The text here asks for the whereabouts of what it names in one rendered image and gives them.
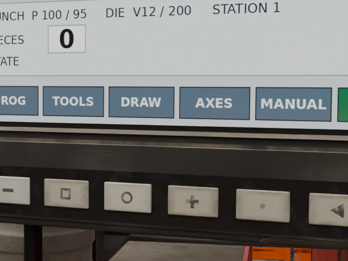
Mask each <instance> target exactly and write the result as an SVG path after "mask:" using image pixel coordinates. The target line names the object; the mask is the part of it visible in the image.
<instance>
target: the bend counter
mask: <svg viewBox="0 0 348 261"><path fill-rule="evenodd" d="M48 53H86V24H77V25H48Z"/></svg>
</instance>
